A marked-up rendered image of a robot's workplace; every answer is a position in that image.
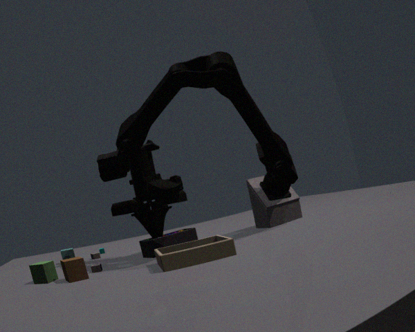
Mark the olive rectangular tray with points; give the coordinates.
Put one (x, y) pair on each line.
(196, 252)

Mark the brown cube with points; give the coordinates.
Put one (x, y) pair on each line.
(74, 269)

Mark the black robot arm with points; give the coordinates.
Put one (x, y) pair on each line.
(217, 70)

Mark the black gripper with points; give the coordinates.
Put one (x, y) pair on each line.
(152, 219)

